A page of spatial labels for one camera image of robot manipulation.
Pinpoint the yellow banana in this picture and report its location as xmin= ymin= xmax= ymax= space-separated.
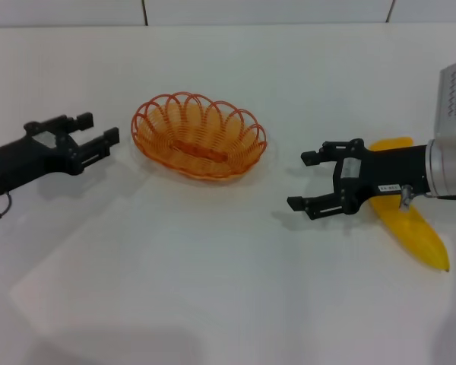
xmin=366 ymin=136 xmax=451 ymax=273

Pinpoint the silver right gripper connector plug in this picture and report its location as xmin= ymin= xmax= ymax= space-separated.
xmin=397 ymin=185 xmax=456 ymax=211

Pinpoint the orange plastic wire basket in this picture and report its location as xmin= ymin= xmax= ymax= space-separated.
xmin=131 ymin=90 xmax=269 ymax=180

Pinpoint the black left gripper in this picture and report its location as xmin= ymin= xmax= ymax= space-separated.
xmin=0 ymin=111 xmax=121 ymax=197

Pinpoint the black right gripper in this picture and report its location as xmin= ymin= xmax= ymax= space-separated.
xmin=287 ymin=138 xmax=433 ymax=222

